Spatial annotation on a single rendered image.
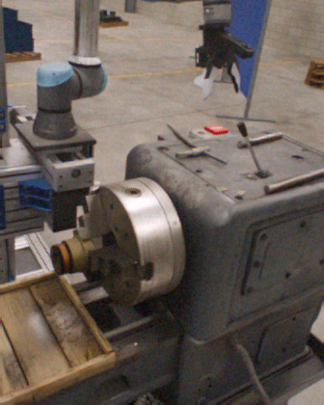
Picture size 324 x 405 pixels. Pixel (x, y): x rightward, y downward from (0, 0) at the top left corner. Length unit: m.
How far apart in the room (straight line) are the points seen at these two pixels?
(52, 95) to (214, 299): 0.84
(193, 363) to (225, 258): 0.35
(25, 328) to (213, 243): 0.52
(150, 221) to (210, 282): 0.21
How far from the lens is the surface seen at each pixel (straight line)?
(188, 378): 1.34
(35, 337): 1.18
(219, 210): 1.02
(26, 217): 1.65
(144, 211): 1.03
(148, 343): 1.20
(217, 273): 1.08
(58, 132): 1.54
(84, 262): 1.07
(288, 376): 1.68
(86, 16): 1.58
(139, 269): 1.03
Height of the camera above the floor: 1.73
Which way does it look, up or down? 27 degrees down
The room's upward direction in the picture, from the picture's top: 7 degrees clockwise
